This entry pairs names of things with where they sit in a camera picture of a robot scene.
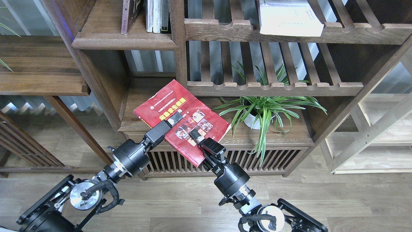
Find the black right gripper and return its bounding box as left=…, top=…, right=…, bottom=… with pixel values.
left=189, top=129, right=227, bottom=171

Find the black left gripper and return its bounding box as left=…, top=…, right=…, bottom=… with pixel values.
left=143, top=111, right=183, bottom=151

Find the red book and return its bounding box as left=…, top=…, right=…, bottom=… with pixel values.
left=134, top=80, right=231, bottom=167

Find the dark maroon book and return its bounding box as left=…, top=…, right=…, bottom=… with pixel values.
left=121, top=0, right=144, bottom=35

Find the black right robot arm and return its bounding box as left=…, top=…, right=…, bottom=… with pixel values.
left=190, top=130, right=328, bottom=232

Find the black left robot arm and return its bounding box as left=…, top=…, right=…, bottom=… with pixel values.
left=17, top=112, right=182, bottom=232

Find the white book on top shelf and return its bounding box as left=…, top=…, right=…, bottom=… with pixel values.
left=258, top=0, right=324, bottom=37

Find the light wooden shelf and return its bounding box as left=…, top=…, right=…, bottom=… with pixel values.
left=320, top=51, right=412, bottom=174

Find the green spider plant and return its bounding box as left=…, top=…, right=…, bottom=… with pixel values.
left=213, top=96, right=327, bottom=166

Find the dark wooden bookshelf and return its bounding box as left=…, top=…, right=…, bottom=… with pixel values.
left=42, top=0, right=411, bottom=177

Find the white upright book left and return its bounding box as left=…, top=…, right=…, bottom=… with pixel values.
left=145, top=0, right=154, bottom=33

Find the white upright book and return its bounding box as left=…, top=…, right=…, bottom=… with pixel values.
left=145, top=0, right=154, bottom=33
left=153, top=0, right=162, bottom=34

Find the dark green upright book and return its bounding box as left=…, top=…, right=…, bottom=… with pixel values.
left=160, top=0, right=171, bottom=34

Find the white upright book middle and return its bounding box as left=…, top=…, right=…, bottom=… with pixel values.
left=153, top=0, right=162, bottom=34

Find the dark wooden side table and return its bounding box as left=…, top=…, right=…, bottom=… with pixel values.
left=0, top=35, right=112, bottom=173

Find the dark wooden slatted rack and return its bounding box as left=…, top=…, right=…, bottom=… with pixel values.
left=0, top=112, right=75, bottom=173

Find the green plant leaves left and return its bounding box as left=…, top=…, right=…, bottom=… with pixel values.
left=0, top=13, right=21, bottom=73

